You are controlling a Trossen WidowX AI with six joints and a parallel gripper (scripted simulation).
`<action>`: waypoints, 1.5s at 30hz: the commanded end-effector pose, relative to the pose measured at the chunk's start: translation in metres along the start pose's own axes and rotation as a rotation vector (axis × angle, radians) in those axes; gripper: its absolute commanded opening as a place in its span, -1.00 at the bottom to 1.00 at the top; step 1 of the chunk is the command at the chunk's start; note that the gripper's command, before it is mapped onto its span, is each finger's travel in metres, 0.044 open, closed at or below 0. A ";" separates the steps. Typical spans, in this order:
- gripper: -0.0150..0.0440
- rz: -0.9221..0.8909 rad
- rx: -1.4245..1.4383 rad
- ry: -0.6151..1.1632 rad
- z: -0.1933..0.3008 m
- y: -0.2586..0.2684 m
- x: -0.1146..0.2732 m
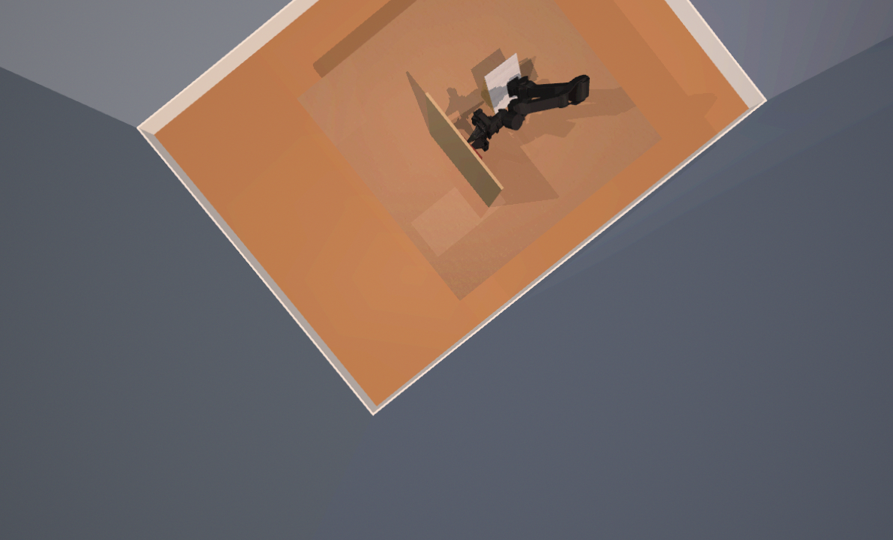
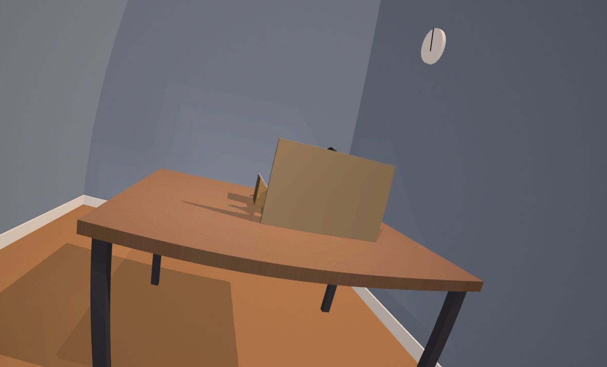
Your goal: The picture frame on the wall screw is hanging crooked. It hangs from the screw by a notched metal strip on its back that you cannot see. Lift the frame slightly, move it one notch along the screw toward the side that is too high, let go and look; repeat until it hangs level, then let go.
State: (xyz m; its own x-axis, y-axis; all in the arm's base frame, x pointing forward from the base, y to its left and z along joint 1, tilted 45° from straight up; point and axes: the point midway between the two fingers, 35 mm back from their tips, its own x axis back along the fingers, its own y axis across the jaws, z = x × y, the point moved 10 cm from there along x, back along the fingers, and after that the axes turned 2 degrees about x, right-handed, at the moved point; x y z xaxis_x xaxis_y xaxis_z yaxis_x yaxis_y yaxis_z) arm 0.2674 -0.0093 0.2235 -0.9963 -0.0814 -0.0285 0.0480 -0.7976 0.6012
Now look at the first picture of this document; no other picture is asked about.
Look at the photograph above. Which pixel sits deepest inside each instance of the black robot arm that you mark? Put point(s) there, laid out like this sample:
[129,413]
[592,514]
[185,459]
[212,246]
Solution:
[547,96]

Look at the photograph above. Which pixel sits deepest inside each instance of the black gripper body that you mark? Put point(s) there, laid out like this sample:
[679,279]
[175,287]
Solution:
[491,125]

